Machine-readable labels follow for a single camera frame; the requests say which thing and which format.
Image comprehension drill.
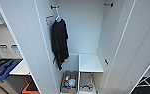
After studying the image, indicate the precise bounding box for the white wardrobe door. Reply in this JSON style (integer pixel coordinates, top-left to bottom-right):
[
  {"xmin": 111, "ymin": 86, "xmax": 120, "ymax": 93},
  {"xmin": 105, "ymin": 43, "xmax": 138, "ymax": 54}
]
[
  {"xmin": 100, "ymin": 0, "xmax": 150, "ymax": 94},
  {"xmin": 0, "ymin": 0, "xmax": 59, "ymax": 94}
]

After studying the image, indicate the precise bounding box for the black hanging garment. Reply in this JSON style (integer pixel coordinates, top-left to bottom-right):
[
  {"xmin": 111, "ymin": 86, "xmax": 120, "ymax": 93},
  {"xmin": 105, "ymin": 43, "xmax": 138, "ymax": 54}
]
[{"xmin": 50, "ymin": 17, "xmax": 71, "ymax": 71}]

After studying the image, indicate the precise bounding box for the white wardrobe cabinet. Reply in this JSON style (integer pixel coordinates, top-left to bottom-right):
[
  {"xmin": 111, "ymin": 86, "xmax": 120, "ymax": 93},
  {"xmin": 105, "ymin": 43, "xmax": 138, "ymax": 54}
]
[{"xmin": 0, "ymin": 0, "xmax": 150, "ymax": 94}]

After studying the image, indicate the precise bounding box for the white garment hanger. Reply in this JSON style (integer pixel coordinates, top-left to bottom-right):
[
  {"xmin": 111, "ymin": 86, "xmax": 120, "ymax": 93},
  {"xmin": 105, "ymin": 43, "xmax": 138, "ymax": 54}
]
[{"xmin": 52, "ymin": 7, "xmax": 66, "ymax": 24}]

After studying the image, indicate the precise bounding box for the grey storage bin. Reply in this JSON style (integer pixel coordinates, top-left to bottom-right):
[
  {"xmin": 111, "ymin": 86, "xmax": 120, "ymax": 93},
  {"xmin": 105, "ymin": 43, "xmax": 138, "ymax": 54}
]
[
  {"xmin": 59, "ymin": 69, "xmax": 80, "ymax": 94},
  {"xmin": 78, "ymin": 71, "xmax": 96, "ymax": 93}
]

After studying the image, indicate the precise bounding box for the black wardrobe hook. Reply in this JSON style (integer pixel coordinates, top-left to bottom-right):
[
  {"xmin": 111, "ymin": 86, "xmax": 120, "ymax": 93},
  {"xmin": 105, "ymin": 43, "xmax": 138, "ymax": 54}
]
[
  {"xmin": 102, "ymin": 2, "xmax": 114, "ymax": 8},
  {"xmin": 49, "ymin": 4, "xmax": 62, "ymax": 10}
]

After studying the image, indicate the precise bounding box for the white flat board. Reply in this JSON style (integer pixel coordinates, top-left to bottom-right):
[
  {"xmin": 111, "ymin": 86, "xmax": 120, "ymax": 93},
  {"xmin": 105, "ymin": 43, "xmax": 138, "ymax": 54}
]
[{"xmin": 9, "ymin": 58, "xmax": 32, "ymax": 76}]

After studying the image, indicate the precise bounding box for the blue moulded tray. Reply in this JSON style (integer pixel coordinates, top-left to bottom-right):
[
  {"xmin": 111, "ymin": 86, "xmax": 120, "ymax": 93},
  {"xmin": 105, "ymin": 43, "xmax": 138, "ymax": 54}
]
[{"xmin": 0, "ymin": 58, "xmax": 24, "ymax": 83}]

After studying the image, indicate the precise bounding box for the wall socket with blue label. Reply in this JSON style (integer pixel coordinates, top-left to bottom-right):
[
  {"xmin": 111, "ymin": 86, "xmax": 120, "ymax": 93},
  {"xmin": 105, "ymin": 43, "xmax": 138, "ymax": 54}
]
[{"xmin": 9, "ymin": 43, "xmax": 21, "ymax": 56}]

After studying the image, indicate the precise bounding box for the white wall socket plate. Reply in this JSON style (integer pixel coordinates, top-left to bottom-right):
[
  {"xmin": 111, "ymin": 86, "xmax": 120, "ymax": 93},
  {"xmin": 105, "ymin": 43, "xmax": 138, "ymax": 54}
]
[{"xmin": 0, "ymin": 43, "xmax": 10, "ymax": 57}]

